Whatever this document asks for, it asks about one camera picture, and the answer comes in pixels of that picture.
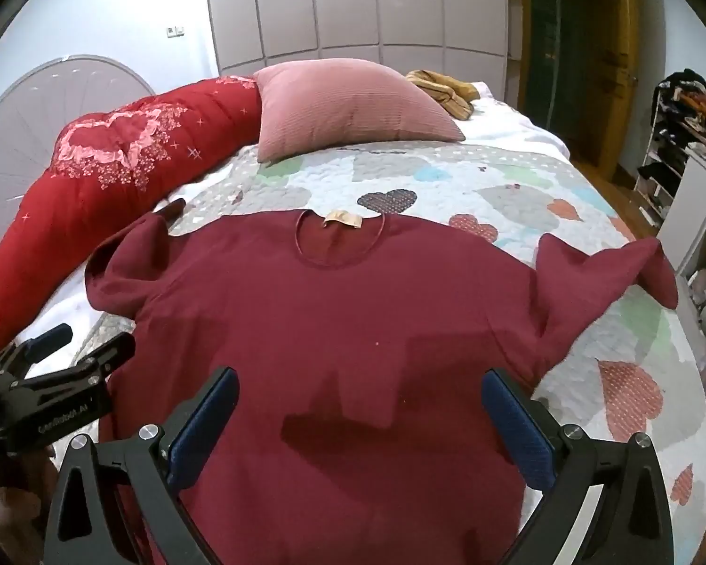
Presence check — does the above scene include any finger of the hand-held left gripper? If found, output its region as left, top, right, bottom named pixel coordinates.
left=12, top=333, right=136, bottom=392
left=0, top=323, right=74, bottom=379

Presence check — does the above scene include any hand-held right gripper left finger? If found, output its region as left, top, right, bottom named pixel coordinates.
left=43, top=366, right=240, bottom=565

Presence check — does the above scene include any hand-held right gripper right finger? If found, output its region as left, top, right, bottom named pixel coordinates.
left=482, top=368, right=679, bottom=565

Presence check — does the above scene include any dark red shirt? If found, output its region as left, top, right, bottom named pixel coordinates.
left=85, top=210, right=679, bottom=565

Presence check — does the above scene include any person's left hand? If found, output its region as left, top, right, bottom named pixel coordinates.
left=0, top=444, right=60, bottom=565

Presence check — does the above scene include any heart-patterned quilt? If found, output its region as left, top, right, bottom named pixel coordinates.
left=71, top=79, right=706, bottom=565

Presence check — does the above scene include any red floral comforter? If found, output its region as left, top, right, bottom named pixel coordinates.
left=0, top=75, right=263, bottom=355

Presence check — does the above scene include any round grey headboard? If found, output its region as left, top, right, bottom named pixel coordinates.
left=0, top=54, right=157, bottom=208

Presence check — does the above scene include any white shelf unit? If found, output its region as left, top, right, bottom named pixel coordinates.
left=635, top=71, right=706, bottom=360

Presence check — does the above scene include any pink pillow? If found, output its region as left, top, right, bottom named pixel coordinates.
left=252, top=57, right=467, bottom=164

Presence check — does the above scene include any yellow cloth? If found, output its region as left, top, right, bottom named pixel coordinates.
left=405, top=69, right=481, bottom=121

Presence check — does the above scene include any wooden door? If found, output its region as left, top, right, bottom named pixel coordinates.
left=519, top=0, right=645, bottom=169

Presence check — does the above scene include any white wardrobe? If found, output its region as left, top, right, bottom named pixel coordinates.
left=202, top=0, right=524, bottom=108

